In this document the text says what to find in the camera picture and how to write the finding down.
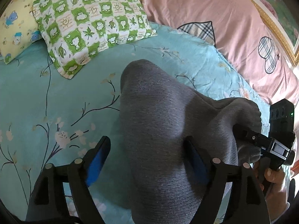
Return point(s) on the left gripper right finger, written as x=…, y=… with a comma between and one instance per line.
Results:
x=246, y=202

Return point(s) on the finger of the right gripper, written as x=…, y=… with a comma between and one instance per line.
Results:
x=244, y=134

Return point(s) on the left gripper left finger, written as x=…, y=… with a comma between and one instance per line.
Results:
x=48, y=204

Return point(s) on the grey fleece pants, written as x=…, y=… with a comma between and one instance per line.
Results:
x=156, y=114

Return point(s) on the right hand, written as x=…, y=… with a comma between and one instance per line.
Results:
x=276, y=198

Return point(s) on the teal floral bedsheet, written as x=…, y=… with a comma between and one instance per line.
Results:
x=46, y=118

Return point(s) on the gold-framed landscape painting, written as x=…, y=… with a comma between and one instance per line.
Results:
x=281, y=22

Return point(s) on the pink heart-pattern duvet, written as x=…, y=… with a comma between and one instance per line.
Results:
x=238, y=32

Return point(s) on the yellow cartoon pillow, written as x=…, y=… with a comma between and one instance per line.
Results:
x=18, y=28

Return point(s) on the green white checkered pillow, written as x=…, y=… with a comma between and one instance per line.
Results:
x=75, y=31

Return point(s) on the black camera box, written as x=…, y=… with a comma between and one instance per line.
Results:
x=281, y=118

